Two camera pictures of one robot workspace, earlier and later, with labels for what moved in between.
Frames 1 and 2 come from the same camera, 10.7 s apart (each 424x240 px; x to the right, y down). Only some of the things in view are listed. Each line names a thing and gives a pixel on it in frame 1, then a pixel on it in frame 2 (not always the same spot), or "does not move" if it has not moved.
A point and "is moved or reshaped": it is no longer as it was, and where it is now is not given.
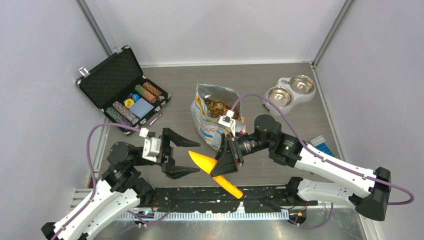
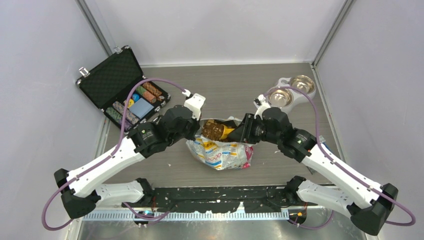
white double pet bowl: (286, 92) does not move
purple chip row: (126, 112) does not move
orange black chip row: (152, 88) does not move
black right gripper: (229, 156) to (243, 132)
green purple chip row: (116, 116) does not move
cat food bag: (210, 103) is moved or reshaped
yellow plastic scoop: (207, 164) is moved or reshaped
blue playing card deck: (141, 107) does not move
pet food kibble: (216, 109) to (212, 129)
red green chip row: (147, 95) does not move
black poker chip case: (119, 88) does not move
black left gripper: (168, 163) to (195, 124)
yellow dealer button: (129, 103) does not move
